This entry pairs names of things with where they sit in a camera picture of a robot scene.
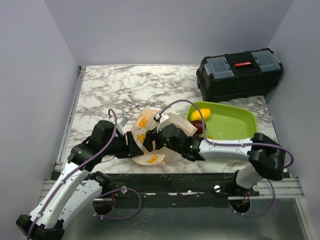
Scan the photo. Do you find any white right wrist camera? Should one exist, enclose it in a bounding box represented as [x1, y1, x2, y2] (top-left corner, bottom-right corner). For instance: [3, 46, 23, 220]
[153, 112, 171, 133]

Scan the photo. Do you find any yellow fake mango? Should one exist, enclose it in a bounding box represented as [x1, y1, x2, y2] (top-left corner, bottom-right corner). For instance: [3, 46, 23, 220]
[189, 108, 212, 122]

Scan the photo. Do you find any dark red fake apple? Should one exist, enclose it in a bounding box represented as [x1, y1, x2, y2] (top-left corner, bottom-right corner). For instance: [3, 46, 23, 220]
[190, 120, 206, 135]

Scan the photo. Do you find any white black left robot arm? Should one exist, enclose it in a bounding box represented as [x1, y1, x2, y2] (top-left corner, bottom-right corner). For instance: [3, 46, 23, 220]
[16, 120, 144, 240]

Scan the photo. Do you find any yellow fake starfruit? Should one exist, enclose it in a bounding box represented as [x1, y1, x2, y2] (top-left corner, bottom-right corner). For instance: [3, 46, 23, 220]
[206, 134, 214, 140]

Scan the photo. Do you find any aluminium frame rail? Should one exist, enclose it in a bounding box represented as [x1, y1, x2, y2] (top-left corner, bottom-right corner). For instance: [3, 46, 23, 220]
[39, 66, 87, 202]

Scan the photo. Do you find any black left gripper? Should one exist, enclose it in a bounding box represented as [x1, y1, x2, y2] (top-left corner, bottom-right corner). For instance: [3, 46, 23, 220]
[102, 131, 144, 159]

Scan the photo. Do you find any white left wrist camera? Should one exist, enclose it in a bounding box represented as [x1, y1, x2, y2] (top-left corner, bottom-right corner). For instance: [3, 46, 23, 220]
[117, 116, 128, 136]

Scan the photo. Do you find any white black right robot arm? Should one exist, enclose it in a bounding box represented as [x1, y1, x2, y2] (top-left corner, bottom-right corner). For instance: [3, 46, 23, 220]
[143, 124, 286, 196]

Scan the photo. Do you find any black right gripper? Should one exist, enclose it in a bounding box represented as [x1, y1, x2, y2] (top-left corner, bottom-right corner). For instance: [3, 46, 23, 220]
[141, 121, 183, 155]

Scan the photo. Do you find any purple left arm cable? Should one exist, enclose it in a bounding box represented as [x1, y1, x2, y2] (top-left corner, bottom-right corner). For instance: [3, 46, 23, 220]
[27, 108, 142, 240]

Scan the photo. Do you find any green plastic tray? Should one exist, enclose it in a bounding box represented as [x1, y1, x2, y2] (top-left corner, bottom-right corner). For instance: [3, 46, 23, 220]
[194, 101, 258, 140]

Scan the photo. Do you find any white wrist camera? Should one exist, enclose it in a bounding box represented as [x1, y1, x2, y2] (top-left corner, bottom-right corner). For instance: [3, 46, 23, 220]
[117, 116, 128, 136]
[153, 112, 171, 133]

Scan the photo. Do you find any banana print plastic bag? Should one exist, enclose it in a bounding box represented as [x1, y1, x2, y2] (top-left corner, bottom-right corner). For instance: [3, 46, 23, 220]
[131, 108, 203, 166]

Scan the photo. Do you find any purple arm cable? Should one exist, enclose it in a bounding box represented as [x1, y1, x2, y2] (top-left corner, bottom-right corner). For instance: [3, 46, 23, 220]
[27, 108, 142, 240]
[159, 99, 295, 171]

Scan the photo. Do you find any black plastic toolbox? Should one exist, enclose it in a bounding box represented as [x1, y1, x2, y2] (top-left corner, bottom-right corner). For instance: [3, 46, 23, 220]
[196, 48, 284, 103]

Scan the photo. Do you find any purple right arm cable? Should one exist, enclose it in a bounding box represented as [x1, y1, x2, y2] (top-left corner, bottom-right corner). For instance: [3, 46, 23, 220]
[159, 99, 295, 171]

